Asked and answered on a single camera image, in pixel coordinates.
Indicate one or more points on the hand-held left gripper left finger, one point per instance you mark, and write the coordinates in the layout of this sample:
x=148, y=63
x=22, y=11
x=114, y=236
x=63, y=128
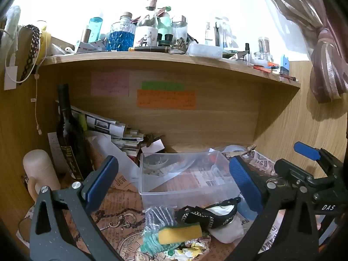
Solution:
x=102, y=179

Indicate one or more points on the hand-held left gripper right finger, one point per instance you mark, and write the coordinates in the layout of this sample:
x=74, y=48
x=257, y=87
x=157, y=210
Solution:
x=244, y=185

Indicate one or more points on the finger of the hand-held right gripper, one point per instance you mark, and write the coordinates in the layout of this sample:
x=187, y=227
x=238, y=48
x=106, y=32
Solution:
x=307, y=150
x=289, y=170

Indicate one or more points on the black patterned headband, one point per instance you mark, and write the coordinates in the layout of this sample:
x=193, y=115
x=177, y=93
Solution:
x=201, y=216

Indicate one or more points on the clear plastic container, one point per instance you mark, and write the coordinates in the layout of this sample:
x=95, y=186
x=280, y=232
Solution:
x=190, y=176

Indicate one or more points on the plastic wrapper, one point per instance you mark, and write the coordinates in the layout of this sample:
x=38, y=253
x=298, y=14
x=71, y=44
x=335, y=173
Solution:
x=157, y=220

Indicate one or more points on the yellow green sponge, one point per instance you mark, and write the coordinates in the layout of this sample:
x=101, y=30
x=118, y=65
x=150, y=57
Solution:
x=179, y=233

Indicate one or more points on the vintage newspaper print mat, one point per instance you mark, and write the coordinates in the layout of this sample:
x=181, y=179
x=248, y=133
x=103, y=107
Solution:
x=127, y=217

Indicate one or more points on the pile of newspapers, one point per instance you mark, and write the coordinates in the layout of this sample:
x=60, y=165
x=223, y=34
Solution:
x=108, y=130

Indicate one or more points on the dark wine bottle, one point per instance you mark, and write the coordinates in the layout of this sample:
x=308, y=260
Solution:
x=69, y=141

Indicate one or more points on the beige mug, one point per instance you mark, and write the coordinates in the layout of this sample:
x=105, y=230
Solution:
x=40, y=171

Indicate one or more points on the crumpled floral paper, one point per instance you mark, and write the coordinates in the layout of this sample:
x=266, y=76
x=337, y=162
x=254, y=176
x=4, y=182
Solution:
x=190, y=248

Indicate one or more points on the orange pen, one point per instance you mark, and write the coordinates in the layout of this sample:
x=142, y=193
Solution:
x=267, y=66

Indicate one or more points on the pink sticky note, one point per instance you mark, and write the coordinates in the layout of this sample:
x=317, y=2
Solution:
x=110, y=83

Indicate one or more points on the orange sticky note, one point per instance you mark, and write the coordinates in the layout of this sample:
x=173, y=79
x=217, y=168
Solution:
x=166, y=99

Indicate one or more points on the small glass jar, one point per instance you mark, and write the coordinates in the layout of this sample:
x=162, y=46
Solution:
x=263, y=49

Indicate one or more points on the green sticky note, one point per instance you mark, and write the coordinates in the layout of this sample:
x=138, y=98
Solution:
x=163, y=85

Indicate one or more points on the small black bottle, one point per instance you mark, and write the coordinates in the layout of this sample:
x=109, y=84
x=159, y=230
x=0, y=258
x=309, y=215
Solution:
x=247, y=50

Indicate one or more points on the pink curtain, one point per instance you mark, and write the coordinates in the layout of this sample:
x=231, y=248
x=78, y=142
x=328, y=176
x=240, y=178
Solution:
x=312, y=32

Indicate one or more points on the wooden shelf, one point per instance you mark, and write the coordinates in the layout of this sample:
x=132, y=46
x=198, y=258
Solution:
x=174, y=68

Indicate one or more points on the white cardboard box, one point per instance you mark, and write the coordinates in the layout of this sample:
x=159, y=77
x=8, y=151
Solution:
x=89, y=46

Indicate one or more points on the brown tube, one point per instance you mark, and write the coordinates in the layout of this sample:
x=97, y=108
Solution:
x=149, y=49

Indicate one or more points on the white paper tag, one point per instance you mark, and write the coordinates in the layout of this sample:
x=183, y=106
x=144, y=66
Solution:
x=11, y=73

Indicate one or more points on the frosted plastic box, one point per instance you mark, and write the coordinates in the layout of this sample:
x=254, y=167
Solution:
x=205, y=50

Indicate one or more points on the clear acrylic holder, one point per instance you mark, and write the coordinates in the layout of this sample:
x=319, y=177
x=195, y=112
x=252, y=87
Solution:
x=223, y=34

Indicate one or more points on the glass bottle with blue liquid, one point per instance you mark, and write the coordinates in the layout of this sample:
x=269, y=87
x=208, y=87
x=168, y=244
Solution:
x=121, y=36

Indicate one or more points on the black lace ribbon card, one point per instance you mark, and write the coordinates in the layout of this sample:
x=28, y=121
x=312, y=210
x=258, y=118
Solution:
x=28, y=51

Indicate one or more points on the teal plastic bottle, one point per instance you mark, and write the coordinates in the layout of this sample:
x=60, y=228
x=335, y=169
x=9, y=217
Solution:
x=95, y=30

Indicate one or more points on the slim clear bottle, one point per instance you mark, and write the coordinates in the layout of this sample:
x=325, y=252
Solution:
x=208, y=34

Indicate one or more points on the clear bottle with illustrated label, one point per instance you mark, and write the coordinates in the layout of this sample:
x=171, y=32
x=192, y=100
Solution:
x=146, y=30

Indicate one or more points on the mint green bottle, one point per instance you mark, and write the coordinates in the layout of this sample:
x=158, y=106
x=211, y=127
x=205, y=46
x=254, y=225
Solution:
x=164, y=24

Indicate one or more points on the clear glass jar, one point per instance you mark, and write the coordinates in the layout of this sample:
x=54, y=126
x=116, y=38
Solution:
x=179, y=30

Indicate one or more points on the white fluffy cloth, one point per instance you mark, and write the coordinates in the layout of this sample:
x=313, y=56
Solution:
x=13, y=24

